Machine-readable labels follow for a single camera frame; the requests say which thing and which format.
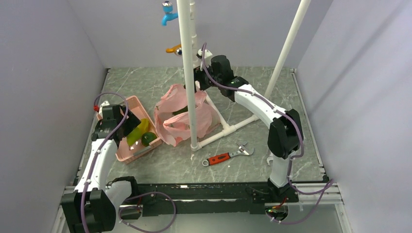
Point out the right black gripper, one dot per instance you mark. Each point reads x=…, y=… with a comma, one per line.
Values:
x=198, y=74

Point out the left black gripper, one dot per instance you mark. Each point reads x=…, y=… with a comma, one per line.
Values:
x=132, y=122

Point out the yellow fake fruit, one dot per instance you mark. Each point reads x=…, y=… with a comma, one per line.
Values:
x=144, y=125

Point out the light green fake fruit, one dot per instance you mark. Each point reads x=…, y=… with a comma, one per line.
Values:
x=134, y=136

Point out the dark green fake lime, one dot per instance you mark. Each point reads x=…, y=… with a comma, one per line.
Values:
x=147, y=138

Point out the pink plastic bag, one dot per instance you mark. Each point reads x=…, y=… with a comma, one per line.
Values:
x=174, y=129

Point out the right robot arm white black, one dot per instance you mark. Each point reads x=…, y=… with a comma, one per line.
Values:
x=285, y=135

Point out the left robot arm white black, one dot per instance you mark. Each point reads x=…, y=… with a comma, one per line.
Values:
x=91, y=207

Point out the pink plastic basket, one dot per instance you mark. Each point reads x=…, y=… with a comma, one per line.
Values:
x=127, y=155

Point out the orange faucet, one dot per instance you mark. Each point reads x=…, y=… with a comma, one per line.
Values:
x=177, y=50

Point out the blue faucet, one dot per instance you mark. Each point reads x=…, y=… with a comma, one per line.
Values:
x=169, y=14

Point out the silver open end wrench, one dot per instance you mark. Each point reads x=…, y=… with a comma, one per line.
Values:
x=270, y=159

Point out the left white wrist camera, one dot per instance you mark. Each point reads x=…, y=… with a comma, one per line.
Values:
x=99, y=109

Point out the white PVC pipe frame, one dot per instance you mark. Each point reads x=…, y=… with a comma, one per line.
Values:
x=187, y=34

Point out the red handled adjustable wrench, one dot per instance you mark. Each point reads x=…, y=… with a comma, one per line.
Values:
x=242, y=150

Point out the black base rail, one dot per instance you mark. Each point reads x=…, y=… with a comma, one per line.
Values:
x=207, y=198

